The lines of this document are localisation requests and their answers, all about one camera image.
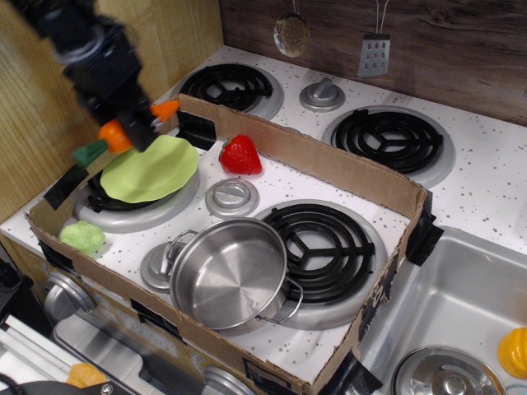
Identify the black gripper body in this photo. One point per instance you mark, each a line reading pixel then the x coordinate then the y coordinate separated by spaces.
pixel 103 66

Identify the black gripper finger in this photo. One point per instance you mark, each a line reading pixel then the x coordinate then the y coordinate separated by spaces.
pixel 140 127

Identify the orange toy carrot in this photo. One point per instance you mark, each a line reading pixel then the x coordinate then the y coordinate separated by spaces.
pixel 113 138

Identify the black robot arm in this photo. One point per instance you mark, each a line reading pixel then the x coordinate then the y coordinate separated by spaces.
pixel 50 18

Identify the light green plate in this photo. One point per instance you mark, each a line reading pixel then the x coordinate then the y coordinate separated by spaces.
pixel 163 168

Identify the front left black burner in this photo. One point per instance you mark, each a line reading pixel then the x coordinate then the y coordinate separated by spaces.
pixel 137 219

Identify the black burner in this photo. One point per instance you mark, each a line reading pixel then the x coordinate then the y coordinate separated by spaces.
pixel 405 140
pixel 137 219
pixel 245 88
pixel 334 256

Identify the back left black burner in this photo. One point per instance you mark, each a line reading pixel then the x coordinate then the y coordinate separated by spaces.
pixel 245 88

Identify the red toy strawberry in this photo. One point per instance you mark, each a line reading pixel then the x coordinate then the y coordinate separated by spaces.
pixel 239 156

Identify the silver centre stove knob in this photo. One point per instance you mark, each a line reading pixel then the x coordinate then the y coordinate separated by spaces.
pixel 232 198

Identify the silver stove knob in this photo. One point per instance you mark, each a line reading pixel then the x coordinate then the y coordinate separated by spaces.
pixel 157 266
pixel 322 96
pixel 232 198

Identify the green toy lettuce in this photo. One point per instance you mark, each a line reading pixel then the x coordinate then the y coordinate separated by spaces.
pixel 83 236

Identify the silver front stove knob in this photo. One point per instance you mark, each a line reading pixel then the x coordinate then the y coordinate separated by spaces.
pixel 157 266

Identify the cardboard fence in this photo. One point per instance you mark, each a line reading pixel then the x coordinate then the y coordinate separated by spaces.
pixel 362 177

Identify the stainless steel pot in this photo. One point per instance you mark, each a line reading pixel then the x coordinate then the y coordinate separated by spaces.
pixel 232 276

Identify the hanging slotted metal spoon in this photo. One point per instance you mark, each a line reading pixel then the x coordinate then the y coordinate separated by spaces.
pixel 291 33

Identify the silver back stove knob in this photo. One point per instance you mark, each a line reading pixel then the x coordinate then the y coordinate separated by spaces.
pixel 322 96

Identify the silver oven dial left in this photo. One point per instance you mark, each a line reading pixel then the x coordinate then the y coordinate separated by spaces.
pixel 65 298

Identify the silver oven dial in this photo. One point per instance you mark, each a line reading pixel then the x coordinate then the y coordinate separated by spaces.
pixel 218 381
pixel 65 298

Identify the front right black burner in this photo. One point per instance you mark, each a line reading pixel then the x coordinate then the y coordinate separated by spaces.
pixel 334 256

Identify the hanging metal spatula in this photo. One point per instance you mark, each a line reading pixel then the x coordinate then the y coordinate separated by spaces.
pixel 375 49

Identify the orange toy bottom left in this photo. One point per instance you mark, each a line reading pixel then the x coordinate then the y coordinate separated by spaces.
pixel 84 375

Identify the back right black burner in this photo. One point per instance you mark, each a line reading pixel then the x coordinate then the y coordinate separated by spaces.
pixel 405 140

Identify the silver oven dial right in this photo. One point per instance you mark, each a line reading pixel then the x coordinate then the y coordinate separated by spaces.
pixel 218 381

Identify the silver sink basin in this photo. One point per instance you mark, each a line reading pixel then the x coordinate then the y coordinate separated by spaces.
pixel 467 295

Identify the silver pot lid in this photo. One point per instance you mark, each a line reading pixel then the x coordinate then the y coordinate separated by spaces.
pixel 444 370

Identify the yellow toy in sink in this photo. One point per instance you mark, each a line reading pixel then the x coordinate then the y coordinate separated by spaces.
pixel 512 353

